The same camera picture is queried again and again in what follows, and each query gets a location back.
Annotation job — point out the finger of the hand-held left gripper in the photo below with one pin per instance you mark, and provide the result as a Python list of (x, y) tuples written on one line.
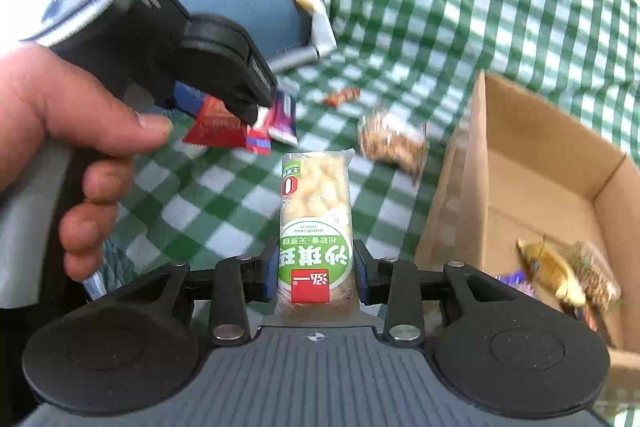
[(235, 87), (187, 101)]

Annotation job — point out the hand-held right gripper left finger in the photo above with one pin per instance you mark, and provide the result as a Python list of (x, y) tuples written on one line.
[(270, 274)]

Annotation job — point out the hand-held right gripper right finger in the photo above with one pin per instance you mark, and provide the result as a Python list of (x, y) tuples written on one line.
[(361, 277)]

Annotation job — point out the red square packet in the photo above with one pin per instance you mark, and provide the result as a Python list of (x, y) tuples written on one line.
[(215, 129)]

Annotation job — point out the purple and white packet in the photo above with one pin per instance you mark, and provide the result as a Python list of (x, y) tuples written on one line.
[(282, 117)]

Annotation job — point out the red packet with blue edge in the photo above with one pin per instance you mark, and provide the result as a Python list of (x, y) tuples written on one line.
[(257, 142)]

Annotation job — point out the green label rice cracker packet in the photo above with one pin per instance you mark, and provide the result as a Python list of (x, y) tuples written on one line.
[(315, 217)]

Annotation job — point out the small orange candy bar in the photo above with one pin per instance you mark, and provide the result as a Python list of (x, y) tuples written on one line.
[(341, 96)]

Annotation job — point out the clear bag of cookies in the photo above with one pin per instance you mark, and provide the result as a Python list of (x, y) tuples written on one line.
[(390, 142)]

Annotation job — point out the purple chocolate bar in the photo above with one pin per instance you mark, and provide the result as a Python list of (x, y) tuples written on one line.
[(512, 279)]

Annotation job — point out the cardboard box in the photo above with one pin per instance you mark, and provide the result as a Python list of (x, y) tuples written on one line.
[(525, 187)]

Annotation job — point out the yellow candy packet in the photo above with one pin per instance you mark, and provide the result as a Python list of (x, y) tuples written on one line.
[(550, 272)]

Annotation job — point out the clear bag of nut brittle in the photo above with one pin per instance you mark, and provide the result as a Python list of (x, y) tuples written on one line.
[(597, 282)]

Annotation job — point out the person's left hand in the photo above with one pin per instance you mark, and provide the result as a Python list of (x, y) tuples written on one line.
[(50, 107)]

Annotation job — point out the grey metal cylinder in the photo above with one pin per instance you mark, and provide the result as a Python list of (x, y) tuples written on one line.
[(295, 58)]

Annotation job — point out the blue sofa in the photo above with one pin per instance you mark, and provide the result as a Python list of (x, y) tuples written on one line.
[(240, 7)]

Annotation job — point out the green checkered cloth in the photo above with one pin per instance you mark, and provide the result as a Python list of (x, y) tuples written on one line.
[(425, 7)]

